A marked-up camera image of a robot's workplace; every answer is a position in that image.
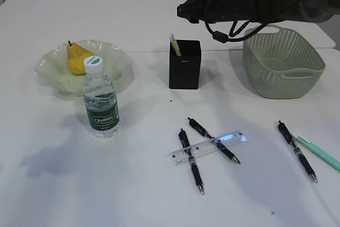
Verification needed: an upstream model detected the black gel pen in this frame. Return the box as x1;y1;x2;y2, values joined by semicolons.
178;128;204;195
277;121;318;183
188;117;241;164

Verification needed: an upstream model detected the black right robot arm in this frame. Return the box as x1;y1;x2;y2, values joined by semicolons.
177;0;339;23

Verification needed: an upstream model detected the yellow pear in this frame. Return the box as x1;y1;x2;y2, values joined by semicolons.
66;41;94;75

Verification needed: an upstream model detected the green woven plastic basket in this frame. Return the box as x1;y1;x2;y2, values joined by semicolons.
242;27;326;99

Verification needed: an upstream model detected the yellow utility knife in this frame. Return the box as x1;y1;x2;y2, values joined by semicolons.
169;33;182;56

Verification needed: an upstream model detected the black square pen holder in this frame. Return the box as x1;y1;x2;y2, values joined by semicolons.
168;40;202;90

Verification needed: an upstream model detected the clear water bottle green label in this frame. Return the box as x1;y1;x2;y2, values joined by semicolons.
82;55;120;139

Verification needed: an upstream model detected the clear plastic ruler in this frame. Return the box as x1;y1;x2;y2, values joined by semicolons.
168;130;248;166

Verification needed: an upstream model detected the mint green utility knife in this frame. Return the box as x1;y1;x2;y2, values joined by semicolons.
293;133;340;172

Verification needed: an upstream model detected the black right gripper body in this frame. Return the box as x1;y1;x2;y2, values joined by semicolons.
176;0;239;24

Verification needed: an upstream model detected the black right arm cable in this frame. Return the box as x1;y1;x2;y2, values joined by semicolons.
203;0;335;43

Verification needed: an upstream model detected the pale green ruffled glass plate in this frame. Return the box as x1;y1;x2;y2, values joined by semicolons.
35;39;134;96

